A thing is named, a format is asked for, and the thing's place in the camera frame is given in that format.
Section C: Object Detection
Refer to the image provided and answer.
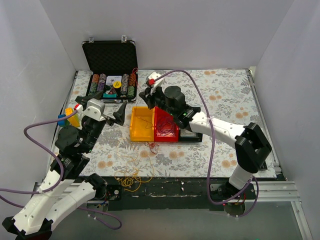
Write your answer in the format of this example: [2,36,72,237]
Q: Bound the stacked coloured toy bricks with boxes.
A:
[57,107,80,128]

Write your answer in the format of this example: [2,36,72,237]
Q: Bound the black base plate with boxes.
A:
[84,175,258,212]

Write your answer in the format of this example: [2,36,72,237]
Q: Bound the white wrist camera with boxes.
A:
[146,71,165,95]
[82,98,106,122]

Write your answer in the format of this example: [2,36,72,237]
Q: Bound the black poker chip case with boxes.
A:
[81,35,138,103]

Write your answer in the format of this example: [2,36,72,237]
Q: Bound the black plastic bin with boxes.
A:
[177,106,204,144]

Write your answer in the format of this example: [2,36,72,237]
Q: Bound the floral table mat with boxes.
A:
[82,69,263,178]

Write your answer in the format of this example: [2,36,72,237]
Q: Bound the purple wire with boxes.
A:
[157,116,177,136]

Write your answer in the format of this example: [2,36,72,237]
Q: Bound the red plastic bin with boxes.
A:
[153,107,179,143]

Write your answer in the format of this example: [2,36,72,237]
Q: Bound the yellow plastic bin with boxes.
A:
[129,106,155,142]

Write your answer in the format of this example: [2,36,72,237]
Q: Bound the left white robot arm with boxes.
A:
[2,92,127,240]

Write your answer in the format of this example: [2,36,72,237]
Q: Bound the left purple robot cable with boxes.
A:
[0,109,123,230]

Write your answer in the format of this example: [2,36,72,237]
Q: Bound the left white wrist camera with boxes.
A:
[82,98,106,122]

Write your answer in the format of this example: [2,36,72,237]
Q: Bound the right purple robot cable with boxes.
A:
[154,69,259,217]

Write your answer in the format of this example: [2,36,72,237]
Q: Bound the aluminium frame rail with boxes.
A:
[29,181,301,208]

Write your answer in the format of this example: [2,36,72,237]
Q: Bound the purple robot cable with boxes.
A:
[154,69,259,217]
[0,109,123,230]

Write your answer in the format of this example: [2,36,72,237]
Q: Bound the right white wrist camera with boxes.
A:
[146,71,165,95]

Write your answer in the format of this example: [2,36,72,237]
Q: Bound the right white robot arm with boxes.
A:
[139,86,272,199]

